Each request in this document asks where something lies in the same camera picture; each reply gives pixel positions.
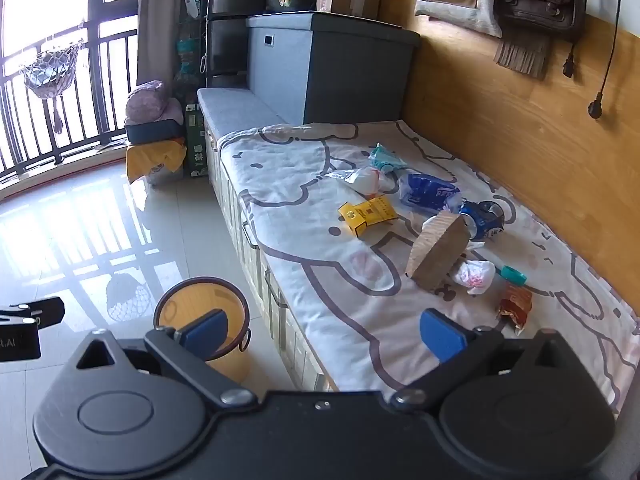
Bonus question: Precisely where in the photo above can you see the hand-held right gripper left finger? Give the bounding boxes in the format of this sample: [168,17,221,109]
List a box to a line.
[65,308,258,410]

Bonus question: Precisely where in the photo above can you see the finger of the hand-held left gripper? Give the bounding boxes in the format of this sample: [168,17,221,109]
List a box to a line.
[0,297,66,331]

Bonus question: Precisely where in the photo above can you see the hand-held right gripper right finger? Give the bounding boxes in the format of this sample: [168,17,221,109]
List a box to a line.
[389,308,584,411]

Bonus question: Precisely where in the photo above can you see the yellow round waste bin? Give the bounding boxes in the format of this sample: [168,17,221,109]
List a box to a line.
[154,276,252,385]

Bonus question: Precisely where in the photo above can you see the white tissue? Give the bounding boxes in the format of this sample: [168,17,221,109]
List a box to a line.
[452,259,497,296]

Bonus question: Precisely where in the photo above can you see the brown snack wrapper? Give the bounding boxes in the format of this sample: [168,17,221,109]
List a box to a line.
[496,282,533,333]

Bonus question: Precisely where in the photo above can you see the crushed blue can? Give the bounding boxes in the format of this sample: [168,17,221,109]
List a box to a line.
[459,200,506,241]

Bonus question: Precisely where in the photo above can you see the yellow paper box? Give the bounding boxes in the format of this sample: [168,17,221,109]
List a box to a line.
[338,196,399,238]

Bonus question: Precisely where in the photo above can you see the blue plastic packet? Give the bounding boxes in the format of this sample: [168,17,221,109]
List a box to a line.
[398,171,461,210]

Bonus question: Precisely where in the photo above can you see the white bench cabinet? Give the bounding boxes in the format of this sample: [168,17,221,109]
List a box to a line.
[202,110,341,393]

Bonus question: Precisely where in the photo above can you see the white printed blanket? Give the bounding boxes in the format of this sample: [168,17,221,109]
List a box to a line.
[216,120,640,416]

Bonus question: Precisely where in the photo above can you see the white printed sack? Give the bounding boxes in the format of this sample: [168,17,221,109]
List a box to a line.
[150,162,185,186]

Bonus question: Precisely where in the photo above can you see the clear plastic bag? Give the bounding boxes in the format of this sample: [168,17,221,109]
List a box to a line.
[325,166,401,196]

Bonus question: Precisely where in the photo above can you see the yellow cloth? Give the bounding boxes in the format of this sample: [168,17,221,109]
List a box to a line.
[126,137,187,184]

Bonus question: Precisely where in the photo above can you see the teal wipes packet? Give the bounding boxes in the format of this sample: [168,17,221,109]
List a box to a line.
[369,142,408,173]

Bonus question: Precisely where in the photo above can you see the green carton box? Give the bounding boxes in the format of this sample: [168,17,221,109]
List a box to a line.
[184,102,208,178]

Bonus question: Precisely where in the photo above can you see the dark blue basin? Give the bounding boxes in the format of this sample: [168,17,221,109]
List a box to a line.
[125,117,187,145]

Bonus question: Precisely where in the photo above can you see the grey bench cushion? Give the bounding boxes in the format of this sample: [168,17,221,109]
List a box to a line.
[197,86,291,141]

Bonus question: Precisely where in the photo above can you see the hanging net basket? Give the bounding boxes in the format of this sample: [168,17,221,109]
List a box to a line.
[22,37,86,133]

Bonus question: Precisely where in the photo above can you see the black balcony railing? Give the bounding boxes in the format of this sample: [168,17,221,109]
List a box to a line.
[0,22,138,181]

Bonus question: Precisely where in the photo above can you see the grey storage box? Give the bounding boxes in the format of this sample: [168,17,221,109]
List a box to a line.
[246,11,421,126]

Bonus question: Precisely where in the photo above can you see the hanging colourful bag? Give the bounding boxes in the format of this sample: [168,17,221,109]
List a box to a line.
[175,20,207,106]

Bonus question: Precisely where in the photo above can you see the brown fringed cloth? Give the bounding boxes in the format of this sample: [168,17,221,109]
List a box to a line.
[495,35,553,81]

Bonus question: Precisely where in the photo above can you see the black drawer tower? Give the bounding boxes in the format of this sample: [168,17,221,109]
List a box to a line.
[206,0,266,88]

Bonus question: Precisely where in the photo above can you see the beige curtain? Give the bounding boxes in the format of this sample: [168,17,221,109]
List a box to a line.
[137,0,188,91]

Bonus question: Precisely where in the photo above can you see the brown leather bag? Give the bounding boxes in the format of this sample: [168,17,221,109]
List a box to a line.
[494,0,588,43]

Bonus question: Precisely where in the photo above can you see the wooden wall panel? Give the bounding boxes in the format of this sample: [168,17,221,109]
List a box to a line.
[380,0,640,321]

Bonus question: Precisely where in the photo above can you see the black cable with plug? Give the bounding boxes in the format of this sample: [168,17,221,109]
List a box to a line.
[587,0,626,120]
[562,35,581,79]

